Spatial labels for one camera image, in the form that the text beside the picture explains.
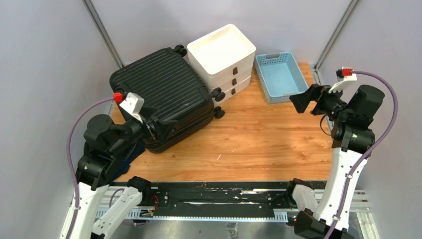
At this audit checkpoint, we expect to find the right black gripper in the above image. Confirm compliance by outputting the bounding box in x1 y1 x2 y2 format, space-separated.
290 82 351 122

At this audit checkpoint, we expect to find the light blue plastic basket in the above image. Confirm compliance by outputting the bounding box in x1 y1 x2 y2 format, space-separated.
255 51 309 104

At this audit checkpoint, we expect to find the black ribbed hard-shell suitcase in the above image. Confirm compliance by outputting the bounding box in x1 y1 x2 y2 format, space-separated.
109 44 225 153

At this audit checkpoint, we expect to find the white three-drawer storage unit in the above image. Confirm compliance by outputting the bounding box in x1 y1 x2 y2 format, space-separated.
187 23 256 106

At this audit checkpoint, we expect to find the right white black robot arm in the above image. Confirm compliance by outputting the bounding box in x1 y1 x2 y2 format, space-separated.
284 84 385 239

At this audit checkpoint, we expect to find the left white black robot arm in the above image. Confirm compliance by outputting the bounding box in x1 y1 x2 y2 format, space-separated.
62 114 165 239

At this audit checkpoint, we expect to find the dark blue cloth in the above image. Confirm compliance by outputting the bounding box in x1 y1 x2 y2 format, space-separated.
112 145 145 182

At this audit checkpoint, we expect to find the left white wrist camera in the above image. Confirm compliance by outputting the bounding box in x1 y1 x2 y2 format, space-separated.
119 92 145 123

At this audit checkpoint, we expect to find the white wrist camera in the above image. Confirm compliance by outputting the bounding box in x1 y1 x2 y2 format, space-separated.
119 92 145 123
329 67 357 94

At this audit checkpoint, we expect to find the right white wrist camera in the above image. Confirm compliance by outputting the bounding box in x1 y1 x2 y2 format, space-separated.
329 67 357 94

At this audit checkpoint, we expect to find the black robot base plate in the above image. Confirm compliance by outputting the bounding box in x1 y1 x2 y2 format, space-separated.
136 181 299 221

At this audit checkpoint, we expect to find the right aluminium frame post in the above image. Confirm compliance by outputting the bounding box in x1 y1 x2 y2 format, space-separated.
314 0 361 71

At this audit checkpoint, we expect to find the aluminium frame post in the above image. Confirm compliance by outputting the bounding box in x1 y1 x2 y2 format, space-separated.
82 0 124 69
314 0 361 71

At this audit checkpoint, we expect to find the left aluminium frame post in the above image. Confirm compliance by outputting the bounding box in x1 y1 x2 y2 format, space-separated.
82 0 124 69

